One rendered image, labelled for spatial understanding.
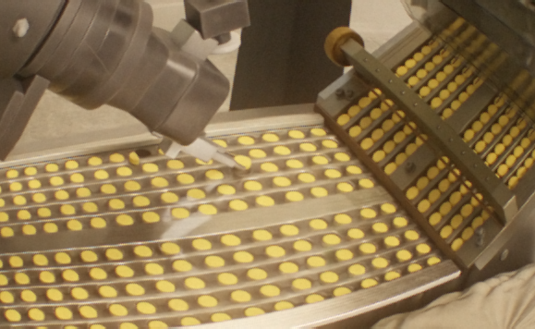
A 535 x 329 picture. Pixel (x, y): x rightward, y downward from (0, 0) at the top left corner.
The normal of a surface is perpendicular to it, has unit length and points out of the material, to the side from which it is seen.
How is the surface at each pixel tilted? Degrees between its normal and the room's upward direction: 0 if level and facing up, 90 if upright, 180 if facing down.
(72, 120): 0
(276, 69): 90
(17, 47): 100
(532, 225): 90
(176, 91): 80
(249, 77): 90
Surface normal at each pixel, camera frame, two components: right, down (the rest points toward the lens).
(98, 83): 0.22, 0.73
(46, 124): 0.13, -0.85
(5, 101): -0.69, -0.35
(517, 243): 0.43, 0.50
